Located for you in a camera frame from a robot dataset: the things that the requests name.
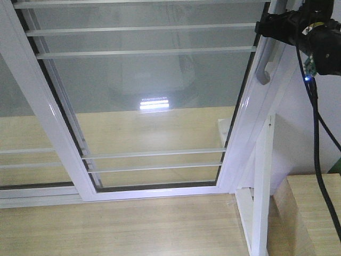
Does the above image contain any black cable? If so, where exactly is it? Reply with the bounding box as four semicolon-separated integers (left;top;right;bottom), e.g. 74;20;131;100
295;45;341;249

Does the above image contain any white framed sliding glass door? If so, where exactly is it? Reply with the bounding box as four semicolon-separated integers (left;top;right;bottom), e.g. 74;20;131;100
1;1;288;201

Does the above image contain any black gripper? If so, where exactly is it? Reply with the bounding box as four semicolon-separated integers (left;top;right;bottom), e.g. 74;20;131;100
255;11;308;45

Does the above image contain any grey door handle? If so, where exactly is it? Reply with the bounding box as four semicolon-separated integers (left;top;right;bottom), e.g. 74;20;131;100
255;38;276;85

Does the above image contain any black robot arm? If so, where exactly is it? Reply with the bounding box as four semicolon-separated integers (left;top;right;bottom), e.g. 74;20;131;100
255;1;340;76

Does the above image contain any white fixed glass door panel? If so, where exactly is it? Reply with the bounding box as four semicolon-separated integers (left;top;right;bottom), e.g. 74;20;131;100
0;50;103;209

